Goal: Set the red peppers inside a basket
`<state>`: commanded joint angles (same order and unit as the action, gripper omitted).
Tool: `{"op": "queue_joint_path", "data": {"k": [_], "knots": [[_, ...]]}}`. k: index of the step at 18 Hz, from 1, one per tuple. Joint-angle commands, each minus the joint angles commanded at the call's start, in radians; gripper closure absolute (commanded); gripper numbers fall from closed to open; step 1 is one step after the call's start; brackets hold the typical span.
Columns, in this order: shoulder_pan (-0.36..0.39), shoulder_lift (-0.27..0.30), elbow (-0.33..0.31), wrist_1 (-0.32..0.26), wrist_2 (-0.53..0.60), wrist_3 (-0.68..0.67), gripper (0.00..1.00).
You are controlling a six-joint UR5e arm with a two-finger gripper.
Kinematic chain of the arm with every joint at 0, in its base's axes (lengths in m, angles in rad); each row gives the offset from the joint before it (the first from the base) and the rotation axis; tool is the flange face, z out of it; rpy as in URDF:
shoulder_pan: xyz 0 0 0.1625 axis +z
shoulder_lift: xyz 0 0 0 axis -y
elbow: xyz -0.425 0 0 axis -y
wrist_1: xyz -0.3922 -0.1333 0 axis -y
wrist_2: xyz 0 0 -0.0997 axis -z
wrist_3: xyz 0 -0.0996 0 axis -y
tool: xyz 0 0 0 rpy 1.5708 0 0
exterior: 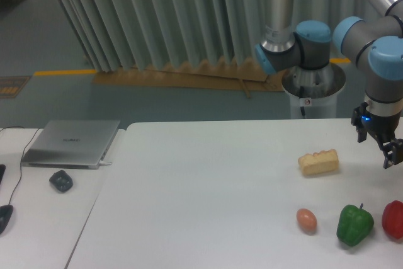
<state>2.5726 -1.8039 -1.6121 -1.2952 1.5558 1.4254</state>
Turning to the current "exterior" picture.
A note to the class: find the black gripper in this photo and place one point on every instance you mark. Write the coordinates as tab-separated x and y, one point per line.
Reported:
382	129

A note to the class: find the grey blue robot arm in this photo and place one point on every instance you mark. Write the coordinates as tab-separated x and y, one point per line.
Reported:
375	48

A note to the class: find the yellow bread loaf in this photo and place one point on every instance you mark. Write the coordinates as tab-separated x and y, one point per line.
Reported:
319	163

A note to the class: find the red bell pepper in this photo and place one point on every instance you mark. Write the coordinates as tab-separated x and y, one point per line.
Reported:
392	219

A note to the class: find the green bell pepper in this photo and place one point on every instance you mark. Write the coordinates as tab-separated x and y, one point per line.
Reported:
355	224

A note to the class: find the brown egg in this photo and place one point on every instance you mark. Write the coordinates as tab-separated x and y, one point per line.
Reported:
306	220

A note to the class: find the brown cardboard sheet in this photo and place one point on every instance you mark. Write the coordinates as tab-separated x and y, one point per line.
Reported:
246	77

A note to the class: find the grey-green pleated curtain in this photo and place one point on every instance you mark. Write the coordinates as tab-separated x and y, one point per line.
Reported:
158	33

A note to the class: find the silver closed laptop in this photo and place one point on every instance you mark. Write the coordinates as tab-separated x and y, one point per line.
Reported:
72	144

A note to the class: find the black keyboard edge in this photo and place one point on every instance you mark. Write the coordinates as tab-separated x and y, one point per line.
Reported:
2	172

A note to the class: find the black computer mouse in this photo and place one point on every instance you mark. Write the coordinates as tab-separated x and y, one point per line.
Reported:
6	212

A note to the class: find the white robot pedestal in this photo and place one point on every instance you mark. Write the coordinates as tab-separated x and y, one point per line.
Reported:
313	94

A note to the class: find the white laptop cable plug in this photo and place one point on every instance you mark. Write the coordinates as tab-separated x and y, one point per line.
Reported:
103	163

